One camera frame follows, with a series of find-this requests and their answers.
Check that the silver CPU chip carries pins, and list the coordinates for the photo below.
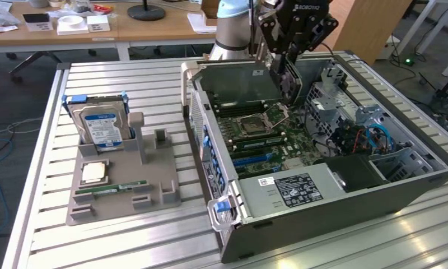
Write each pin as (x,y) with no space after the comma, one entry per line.
(94,173)

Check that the wooden cabinet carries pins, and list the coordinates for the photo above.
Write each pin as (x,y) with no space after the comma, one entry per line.
(370,28)

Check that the open dark grey PC case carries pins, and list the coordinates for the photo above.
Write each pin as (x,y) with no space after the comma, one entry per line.
(321,224)

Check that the black chair base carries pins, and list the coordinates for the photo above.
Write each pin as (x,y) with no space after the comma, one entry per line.
(26,63)

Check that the wooden desk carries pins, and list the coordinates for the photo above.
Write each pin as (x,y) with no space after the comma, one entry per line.
(153,30)

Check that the black graphics card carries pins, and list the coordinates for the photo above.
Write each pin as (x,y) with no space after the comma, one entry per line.
(290,81)

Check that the white paper label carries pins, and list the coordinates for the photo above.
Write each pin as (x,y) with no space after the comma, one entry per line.
(3,28)

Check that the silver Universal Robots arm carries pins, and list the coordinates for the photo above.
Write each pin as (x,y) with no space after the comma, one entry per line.
(231,30)

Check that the grey power supply unit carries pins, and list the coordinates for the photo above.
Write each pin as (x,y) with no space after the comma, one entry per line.
(296,190)

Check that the black fan shroud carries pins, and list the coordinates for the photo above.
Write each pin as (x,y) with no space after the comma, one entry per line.
(356,172)

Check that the black round lamp base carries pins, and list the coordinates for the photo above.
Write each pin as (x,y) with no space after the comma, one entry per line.
(146,13)

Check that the green RAM stick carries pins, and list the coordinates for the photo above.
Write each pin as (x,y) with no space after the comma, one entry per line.
(106,189)

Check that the clear plastic bag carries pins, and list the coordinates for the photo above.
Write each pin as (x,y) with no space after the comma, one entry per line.
(1,14)

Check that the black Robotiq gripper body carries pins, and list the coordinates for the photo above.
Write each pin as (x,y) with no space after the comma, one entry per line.
(302,16)

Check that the silver drive cage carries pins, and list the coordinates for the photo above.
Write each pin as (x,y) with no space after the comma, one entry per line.
(329,109)

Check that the hard disk with blue caddy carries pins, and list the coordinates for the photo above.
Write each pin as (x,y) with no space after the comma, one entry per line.
(99,126)

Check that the silver disk bay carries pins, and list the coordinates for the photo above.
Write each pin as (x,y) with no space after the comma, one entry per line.
(400,165)

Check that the plain white box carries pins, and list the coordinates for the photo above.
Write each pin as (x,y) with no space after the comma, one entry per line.
(98,23)

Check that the white box with black top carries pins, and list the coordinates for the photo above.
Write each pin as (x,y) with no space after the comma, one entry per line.
(38,22)

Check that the white tape roll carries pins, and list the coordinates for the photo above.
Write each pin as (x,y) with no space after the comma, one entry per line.
(71,22)

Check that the CPU socket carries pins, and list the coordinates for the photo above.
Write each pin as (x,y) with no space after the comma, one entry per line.
(254,126)

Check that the brown cardboard box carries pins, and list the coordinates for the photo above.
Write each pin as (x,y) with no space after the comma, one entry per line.
(209,8)

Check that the device with green light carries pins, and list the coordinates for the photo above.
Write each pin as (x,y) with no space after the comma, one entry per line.
(409,61)

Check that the green motherboard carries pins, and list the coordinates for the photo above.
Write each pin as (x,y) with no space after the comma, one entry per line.
(300,140)

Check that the blue case latch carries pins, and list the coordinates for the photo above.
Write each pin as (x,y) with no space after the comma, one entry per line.
(221,210)

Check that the grey parts rack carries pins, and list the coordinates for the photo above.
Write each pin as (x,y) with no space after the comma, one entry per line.
(119,206)

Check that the stack of white papers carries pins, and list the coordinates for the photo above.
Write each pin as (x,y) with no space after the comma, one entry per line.
(202,23)

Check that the blue expansion slot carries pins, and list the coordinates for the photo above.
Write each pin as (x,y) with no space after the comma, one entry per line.
(254,159)

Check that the metal socket cover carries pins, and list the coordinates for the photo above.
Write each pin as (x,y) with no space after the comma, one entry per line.
(278,113)

